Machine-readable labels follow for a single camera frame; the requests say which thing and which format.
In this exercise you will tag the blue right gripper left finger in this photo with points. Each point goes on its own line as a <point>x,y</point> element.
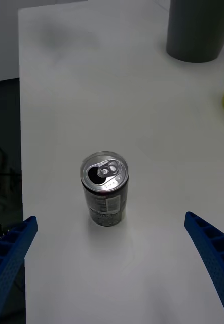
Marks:
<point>8,255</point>

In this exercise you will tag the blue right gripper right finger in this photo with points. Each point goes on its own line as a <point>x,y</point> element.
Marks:
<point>216,253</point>

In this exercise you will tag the grey plastic bin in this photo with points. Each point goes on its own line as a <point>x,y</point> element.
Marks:
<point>198,30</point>

